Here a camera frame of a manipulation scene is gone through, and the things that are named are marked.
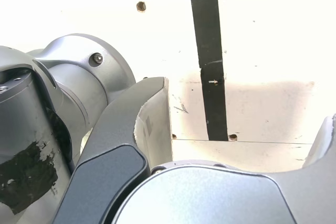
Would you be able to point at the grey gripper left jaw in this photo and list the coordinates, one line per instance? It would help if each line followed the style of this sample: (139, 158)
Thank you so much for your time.
(113, 129)

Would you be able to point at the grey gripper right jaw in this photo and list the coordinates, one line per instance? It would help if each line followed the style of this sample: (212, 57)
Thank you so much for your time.
(315, 195)

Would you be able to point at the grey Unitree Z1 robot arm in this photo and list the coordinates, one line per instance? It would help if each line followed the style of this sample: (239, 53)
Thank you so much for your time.
(78, 77)

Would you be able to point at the black tape strip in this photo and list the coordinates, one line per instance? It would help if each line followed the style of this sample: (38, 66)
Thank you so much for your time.
(210, 37)

